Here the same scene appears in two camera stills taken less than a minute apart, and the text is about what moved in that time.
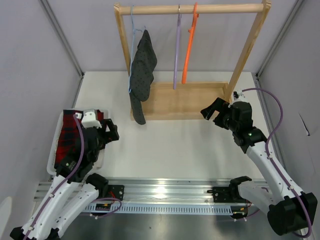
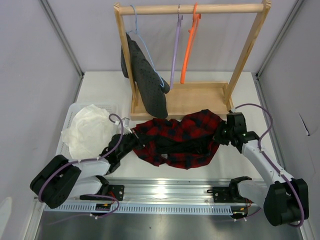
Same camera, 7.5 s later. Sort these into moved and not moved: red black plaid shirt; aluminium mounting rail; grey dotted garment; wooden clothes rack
Moved: red black plaid shirt; grey dotted garment
Not moved: aluminium mounting rail; wooden clothes rack
